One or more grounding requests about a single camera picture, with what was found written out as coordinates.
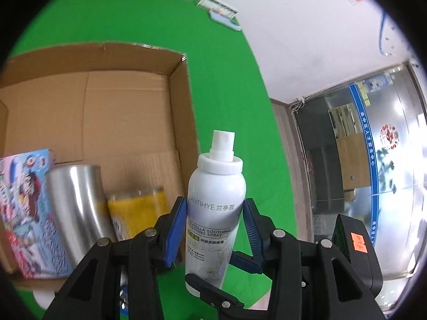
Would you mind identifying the yellow black tin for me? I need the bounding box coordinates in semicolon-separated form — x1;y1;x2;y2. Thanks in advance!
107;186;169;241

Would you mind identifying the white spray bottle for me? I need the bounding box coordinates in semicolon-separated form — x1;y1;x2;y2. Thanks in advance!
185;130;246;288

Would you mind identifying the silver metal can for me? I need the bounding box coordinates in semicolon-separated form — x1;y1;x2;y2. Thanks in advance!
46;165;117;268

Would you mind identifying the blue pen pack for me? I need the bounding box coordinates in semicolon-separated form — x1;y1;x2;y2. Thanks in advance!
119;285;129;316

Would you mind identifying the white handheld fan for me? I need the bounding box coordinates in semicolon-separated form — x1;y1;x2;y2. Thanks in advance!
33;289;56;310

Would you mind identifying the glass door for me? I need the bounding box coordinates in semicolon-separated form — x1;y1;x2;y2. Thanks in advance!
294;62;426;279

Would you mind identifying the green table cloth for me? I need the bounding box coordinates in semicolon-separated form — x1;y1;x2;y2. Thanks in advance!
11;0;297;233

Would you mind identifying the open cardboard tray box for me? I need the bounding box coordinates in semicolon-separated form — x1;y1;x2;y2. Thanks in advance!
1;43;198;290

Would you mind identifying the light blue flat case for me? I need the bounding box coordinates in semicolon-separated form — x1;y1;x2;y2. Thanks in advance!
208;11;242;31

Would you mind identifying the black camera box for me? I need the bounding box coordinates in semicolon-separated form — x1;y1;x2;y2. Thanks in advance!
332;214;383;298

